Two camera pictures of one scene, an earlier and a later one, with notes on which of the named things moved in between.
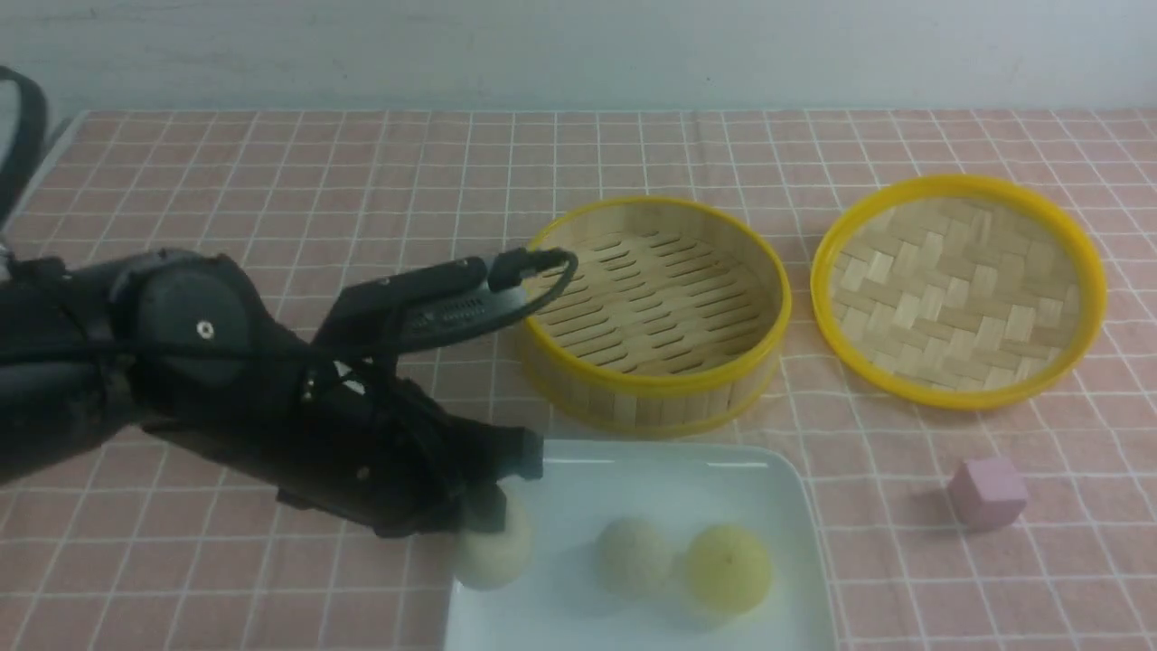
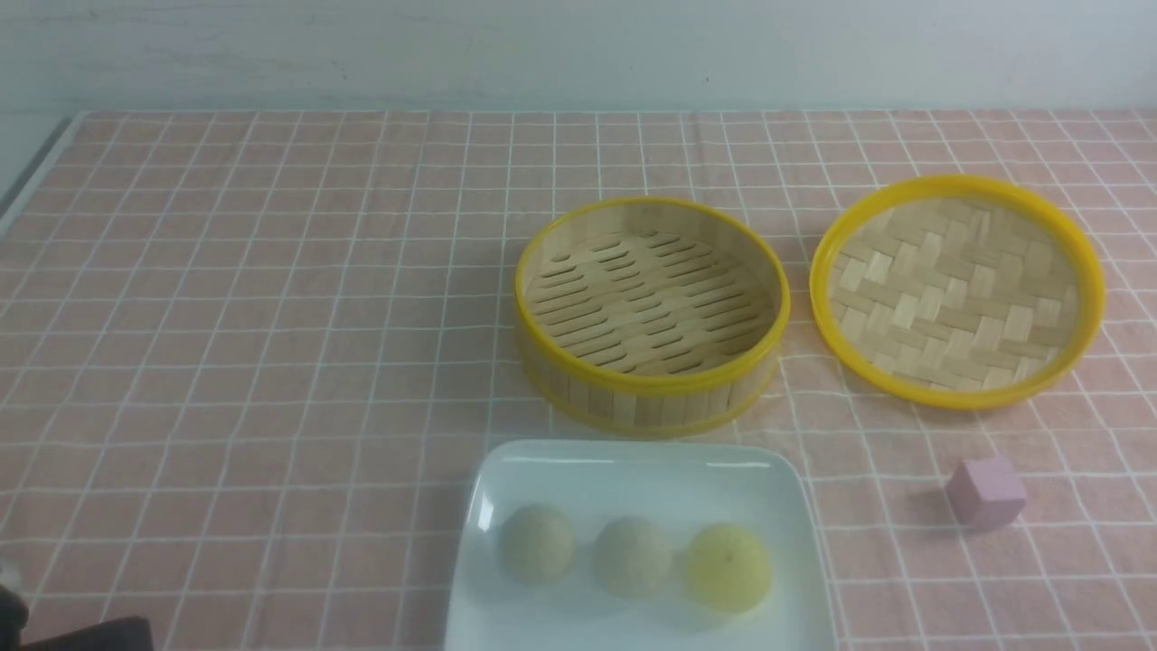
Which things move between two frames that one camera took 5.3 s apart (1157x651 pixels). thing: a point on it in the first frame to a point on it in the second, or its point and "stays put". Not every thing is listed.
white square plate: [683, 487] stays put
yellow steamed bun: [728, 570] stays put
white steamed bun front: [487, 560] to [537, 544]
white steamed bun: [632, 559] stays put
